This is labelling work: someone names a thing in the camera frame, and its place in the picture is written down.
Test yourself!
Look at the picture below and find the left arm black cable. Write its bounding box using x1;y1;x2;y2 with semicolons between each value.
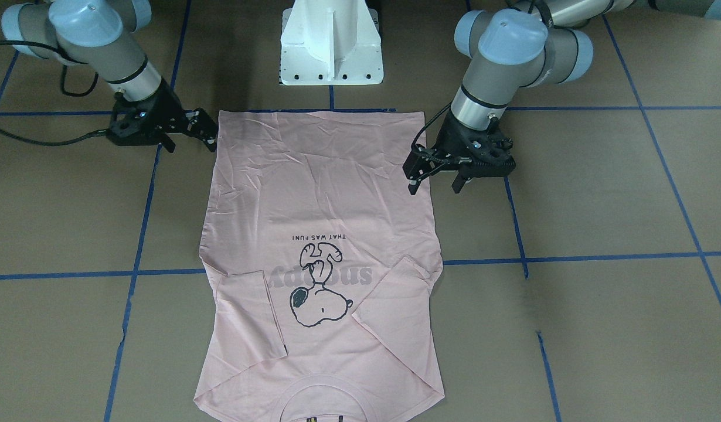
412;103;455;153

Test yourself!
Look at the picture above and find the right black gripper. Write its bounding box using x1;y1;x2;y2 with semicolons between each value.
107;82;218;153

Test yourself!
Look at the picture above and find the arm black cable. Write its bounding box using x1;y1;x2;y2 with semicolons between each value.
0;40;121;147
412;103;455;153

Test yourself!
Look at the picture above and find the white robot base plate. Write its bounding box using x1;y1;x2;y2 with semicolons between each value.
278;1;385;86

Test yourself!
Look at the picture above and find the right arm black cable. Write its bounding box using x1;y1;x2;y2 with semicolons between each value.
0;40;121;147

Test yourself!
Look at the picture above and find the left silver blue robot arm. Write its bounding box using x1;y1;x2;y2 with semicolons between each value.
403;1;721;194

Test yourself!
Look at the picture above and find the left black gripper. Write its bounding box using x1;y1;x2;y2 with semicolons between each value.
402;108;516;195

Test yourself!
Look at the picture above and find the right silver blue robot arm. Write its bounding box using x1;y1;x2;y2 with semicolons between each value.
1;1;218;152

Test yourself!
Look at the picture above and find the pink Snoopy t-shirt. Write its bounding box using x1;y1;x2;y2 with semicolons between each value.
193;111;445;421

